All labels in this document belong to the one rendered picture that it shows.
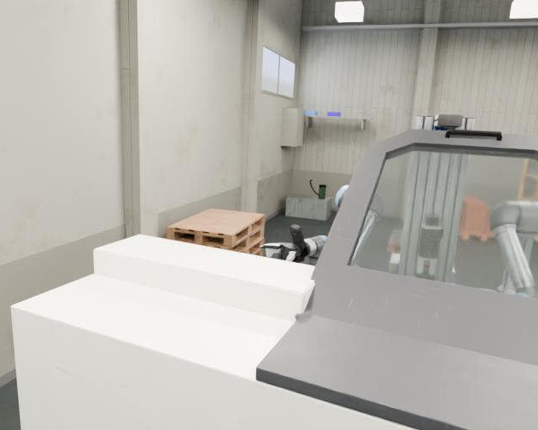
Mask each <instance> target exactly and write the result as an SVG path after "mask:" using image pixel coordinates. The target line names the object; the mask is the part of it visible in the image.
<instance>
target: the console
mask: <svg viewBox="0 0 538 430"><path fill-rule="evenodd" d="M93 254H94V274H95V275H99V276H106V277H109V278H113V279H116V280H120V281H123V282H130V283H134V284H137V285H141V286H145V287H149V288H155V289H159V290H163V291H167V292H170V293H176V294H180V295H184V296H188V297H191V298H195V299H202V300H206V301H209V302H213V303H216V304H220V305H227V306H230V307H234V308H237V309H242V310H245V311H252V312H255V313H260V314H263V315H267V316H270V317H276V318H281V319H284V320H288V321H291V322H295V321H296V319H295V315H296V313H298V314H301V313H303V312H304V310H305V308H306V306H307V302H308V300H309V298H310V295H311V293H312V291H313V287H314V285H315V283H314V281H312V280H311V279H310V278H311V275H312V273H313V270H314V268H315V266H312V265H307V264H298V263H294V262H289V261H284V260H279V259H270V258H266V257H261V256H256V255H251V254H246V253H238V252H233V251H228V250H223V249H218V248H213V247H204V246H200V245H195V244H190V243H185V242H181V241H172V240H167V239H162V238H157V237H153V236H147V235H135V236H133V237H130V238H127V239H125V240H122V241H117V242H114V243H111V244H108V245H106V246H103V247H98V248H95V249H94V250H93Z"/></svg>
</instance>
